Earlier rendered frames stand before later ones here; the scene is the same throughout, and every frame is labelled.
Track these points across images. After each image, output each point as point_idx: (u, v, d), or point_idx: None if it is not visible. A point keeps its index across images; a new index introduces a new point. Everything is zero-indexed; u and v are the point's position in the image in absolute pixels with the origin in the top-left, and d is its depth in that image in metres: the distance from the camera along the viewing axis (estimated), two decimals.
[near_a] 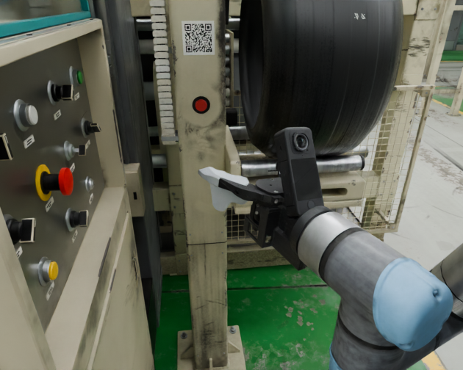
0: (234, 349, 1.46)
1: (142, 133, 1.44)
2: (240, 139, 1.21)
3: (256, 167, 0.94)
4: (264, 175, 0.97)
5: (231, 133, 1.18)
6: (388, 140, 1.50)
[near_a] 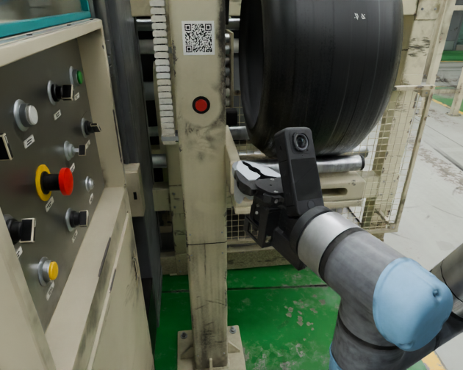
0: (234, 349, 1.46)
1: (142, 133, 1.44)
2: (240, 139, 1.21)
3: None
4: None
5: (231, 133, 1.18)
6: (388, 140, 1.50)
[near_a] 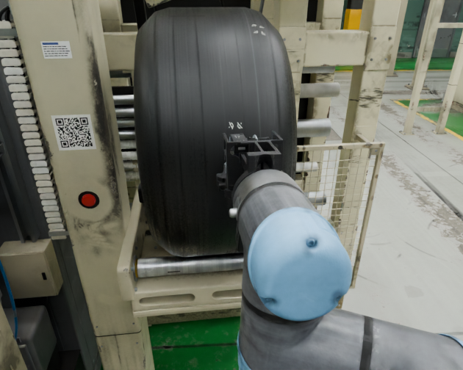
0: None
1: None
2: None
3: (153, 269, 0.83)
4: (165, 274, 0.86)
5: None
6: (337, 198, 1.39)
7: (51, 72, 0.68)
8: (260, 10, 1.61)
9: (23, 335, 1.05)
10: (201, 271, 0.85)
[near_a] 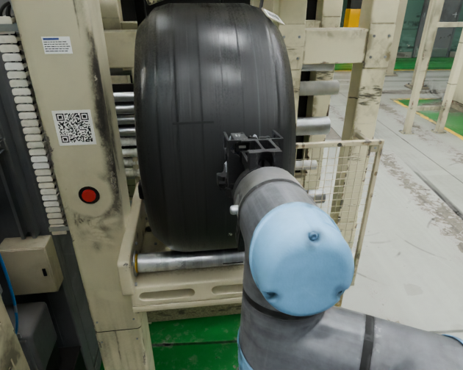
0: None
1: None
2: None
3: (155, 271, 0.86)
4: None
5: None
6: (336, 195, 1.40)
7: (51, 67, 0.68)
8: (259, 9, 1.62)
9: (24, 331, 1.05)
10: None
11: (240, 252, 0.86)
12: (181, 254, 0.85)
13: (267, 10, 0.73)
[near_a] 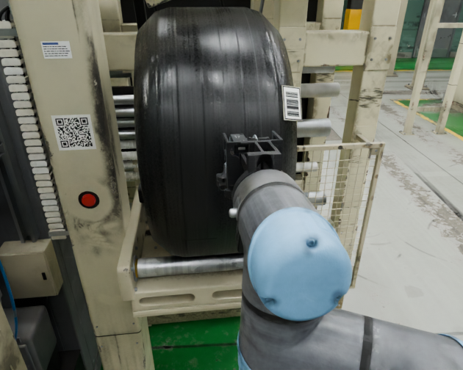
0: None
1: None
2: None
3: None
4: (164, 258, 0.84)
5: None
6: (337, 198, 1.39)
7: (51, 72, 0.68)
8: (260, 10, 1.61)
9: (23, 335, 1.05)
10: None
11: (241, 269, 0.87)
12: (183, 273, 0.84)
13: (287, 87, 0.61)
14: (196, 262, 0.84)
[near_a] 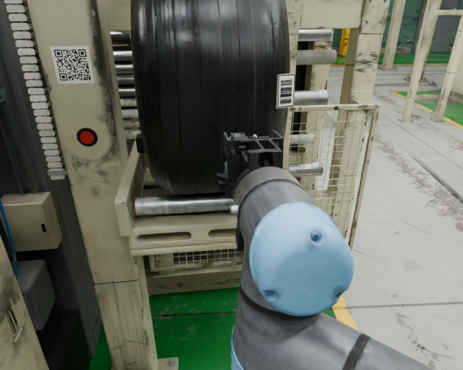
0: None
1: None
2: None
3: (151, 197, 0.88)
4: (161, 201, 0.85)
5: None
6: (334, 161, 1.41)
7: (50, 1, 0.69)
8: None
9: (23, 285, 1.07)
10: (195, 194, 0.87)
11: None
12: (180, 213, 0.88)
13: (283, 75, 0.64)
14: (193, 207, 0.86)
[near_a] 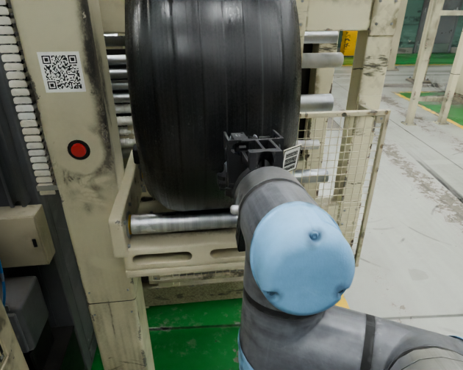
0: None
1: None
2: None
3: (148, 213, 0.80)
4: (159, 226, 0.78)
5: None
6: (341, 169, 1.34)
7: (36, 2, 0.63)
8: None
9: (13, 304, 1.00)
10: (197, 216, 0.79)
11: None
12: None
13: (289, 150, 0.62)
14: (194, 230, 0.80)
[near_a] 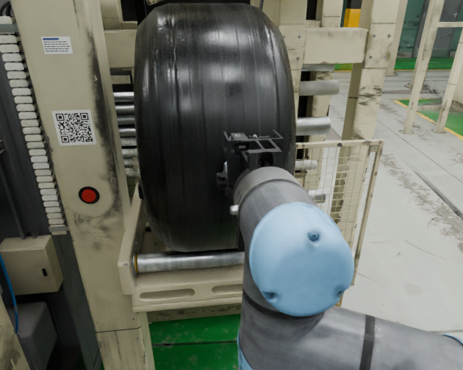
0: None
1: None
2: None
3: (153, 252, 0.85)
4: (164, 265, 0.84)
5: None
6: (336, 195, 1.40)
7: (51, 67, 0.68)
8: (259, 9, 1.62)
9: (24, 331, 1.05)
10: (199, 256, 0.85)
11: None
12: None
13: None
14: (197, 268, 0.86)
